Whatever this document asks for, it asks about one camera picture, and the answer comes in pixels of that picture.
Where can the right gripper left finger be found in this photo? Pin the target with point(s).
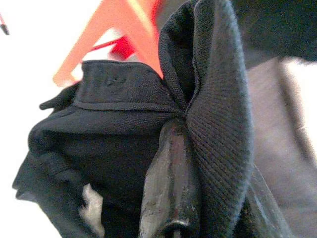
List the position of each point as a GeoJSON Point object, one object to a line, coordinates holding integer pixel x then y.
{"type": "Point", "coordinates": [171, 173]}

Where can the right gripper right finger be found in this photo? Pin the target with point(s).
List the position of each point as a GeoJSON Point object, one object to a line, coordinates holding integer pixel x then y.
{"type": "Point", "coordinates": [265, 218]}

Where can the red plastic stool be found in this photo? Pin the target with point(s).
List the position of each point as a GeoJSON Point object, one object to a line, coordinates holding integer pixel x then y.
{"type": "Point", "coordinates": [111, 19]}

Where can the dark fabric sofa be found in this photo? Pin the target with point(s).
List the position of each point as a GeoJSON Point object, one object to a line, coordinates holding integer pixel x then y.
{"type": "Point", "coordinates": [277, 24]}

